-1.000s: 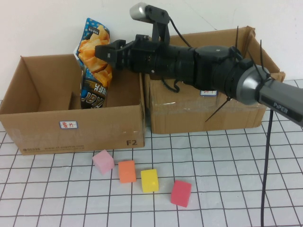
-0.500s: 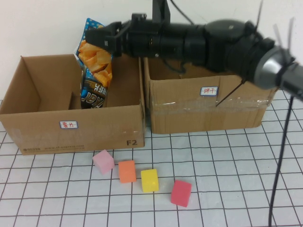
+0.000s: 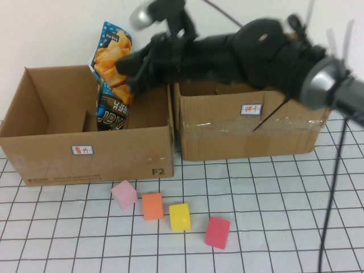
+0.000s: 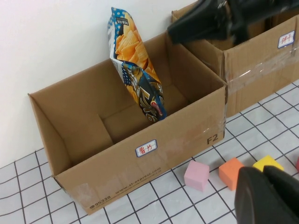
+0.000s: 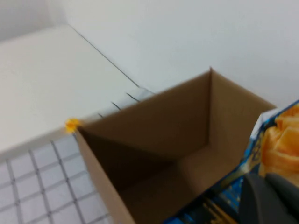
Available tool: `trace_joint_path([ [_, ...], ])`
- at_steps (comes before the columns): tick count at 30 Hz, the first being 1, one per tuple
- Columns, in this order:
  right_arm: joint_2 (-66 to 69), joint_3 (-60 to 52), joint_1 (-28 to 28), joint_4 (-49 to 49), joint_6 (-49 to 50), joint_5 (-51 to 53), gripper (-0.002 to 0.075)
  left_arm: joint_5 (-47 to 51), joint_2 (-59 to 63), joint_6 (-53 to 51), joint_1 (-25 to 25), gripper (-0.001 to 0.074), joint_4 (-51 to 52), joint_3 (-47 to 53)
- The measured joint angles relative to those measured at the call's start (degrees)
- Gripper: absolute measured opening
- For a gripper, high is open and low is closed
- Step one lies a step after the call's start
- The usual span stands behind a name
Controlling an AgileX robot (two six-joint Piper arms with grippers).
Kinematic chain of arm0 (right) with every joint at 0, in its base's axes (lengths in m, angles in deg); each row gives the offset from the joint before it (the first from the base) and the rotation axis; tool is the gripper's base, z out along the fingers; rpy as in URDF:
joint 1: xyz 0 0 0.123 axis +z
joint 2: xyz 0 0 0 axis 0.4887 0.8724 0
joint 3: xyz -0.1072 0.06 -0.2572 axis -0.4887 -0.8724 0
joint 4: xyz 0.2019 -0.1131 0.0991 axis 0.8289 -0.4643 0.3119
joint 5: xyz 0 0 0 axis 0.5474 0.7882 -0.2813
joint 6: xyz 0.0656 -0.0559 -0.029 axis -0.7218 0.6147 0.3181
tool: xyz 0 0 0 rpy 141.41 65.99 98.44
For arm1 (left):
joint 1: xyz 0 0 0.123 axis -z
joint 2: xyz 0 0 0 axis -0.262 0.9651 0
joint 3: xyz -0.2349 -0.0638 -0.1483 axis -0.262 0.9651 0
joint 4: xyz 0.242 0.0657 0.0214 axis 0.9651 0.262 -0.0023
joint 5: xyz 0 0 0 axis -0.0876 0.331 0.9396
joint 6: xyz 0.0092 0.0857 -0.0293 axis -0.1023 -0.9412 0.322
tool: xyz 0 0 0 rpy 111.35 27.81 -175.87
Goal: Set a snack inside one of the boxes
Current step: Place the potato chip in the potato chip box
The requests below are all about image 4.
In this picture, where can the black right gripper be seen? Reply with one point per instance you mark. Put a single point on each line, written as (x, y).
(257, 9)

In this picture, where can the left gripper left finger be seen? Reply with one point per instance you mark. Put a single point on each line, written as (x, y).
(252, 200)

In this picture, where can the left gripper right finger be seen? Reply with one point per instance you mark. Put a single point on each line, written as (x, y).
(286, 191)

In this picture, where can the blue chips bag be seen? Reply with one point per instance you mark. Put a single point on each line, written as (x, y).
(130, 44)

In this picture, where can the orange foam cube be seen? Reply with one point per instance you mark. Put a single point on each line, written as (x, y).
(231, 173)

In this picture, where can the yellow foam cube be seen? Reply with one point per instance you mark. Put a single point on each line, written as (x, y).
(266, 162)

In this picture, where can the pink foam cube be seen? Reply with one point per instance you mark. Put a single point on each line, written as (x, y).
(196, 175)

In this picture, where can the taped cardboard box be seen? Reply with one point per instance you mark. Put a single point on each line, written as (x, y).
(257, 77)

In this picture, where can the cardboard box marked F2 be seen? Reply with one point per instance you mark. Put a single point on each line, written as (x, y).
(163, 158)

